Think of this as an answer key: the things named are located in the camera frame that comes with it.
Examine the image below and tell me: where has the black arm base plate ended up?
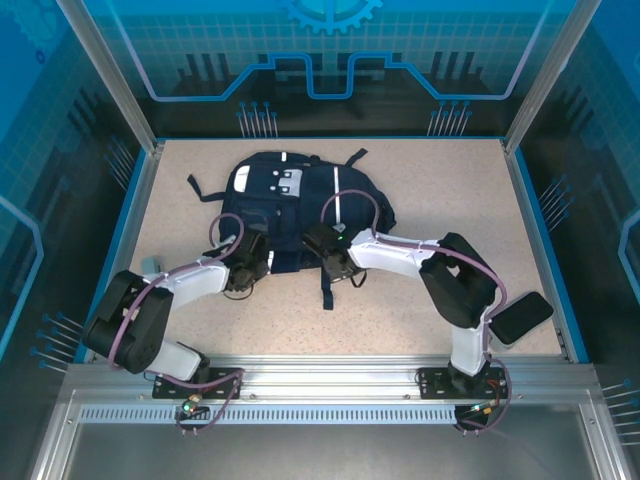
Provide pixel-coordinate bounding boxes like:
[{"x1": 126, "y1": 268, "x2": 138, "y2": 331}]
[
  {"x1": 152, "y1": 367, "x2": 245, "y2": 400},
  {"x1": 418, "y1": 367, "x2": 511, "y2": 400}
]

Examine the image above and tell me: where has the aluminium corner post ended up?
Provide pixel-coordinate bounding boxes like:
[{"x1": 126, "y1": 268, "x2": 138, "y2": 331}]
[
  {"x1": 54, "y1": 0, "x2": 166, "y2": 154},
  {"x1": 502, "y1": 0, "x2": 604, "y2": 154}
]

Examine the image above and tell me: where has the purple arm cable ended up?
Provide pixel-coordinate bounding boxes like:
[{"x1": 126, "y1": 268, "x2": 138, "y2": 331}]
[
  {"x1": 319, "y1": 188, "x2": 511, "y2": 436},
  {"x1": 108, "y1": 212, "x2": 247, "y2": 436}
]

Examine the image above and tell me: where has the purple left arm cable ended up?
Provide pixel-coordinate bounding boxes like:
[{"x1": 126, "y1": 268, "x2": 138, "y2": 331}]
[{"x1": 108, "y1": 212, "x2": 247, "y2": 436}]

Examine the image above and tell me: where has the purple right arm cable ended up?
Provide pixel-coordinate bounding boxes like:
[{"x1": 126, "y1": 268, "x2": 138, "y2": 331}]
[{"x1": 319, "y1": 188, "x2": 511, "y2": 436}]

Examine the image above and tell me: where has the blue printed enclosure panel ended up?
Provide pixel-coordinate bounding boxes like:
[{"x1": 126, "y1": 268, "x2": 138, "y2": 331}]
[{"x1": 82, "y1": 0, "x2": 576, "y2": 139}]

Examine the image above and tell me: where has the aluminium frame rail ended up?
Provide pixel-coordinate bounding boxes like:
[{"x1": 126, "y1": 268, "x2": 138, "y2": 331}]
[{"x1": 64, "y1": 354, "x2": 596, "y2": 404}]

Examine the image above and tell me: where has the navy blue backpack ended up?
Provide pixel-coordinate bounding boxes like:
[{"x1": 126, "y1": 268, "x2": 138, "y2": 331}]
[{"x1": 187, "y1": 148, "x2": 397, "y2": 311}]

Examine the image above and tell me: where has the slotted cable duct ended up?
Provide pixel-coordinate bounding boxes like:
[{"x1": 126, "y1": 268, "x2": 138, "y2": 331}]
[{"x1": 79, "y1": 405, "x2": 459, "y2": 426}]

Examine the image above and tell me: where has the small connector with LED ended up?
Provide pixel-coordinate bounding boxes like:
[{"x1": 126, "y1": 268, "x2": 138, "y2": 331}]
[
  {"x1": 173, "y1": 393, "x2": 211, "y2": 424},
  {"x1": 457, "y1": 399, "x2": 501, "y2": 424}
]

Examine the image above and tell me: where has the dark blue side panel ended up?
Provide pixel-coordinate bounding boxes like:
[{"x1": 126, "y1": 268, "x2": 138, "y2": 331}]
[
  {"x1": 0, "y1": 0, "x2": 151, "y2": 381},
  {"x1": 519, "y1": 0, "x2": 640, "y2": 401}
]

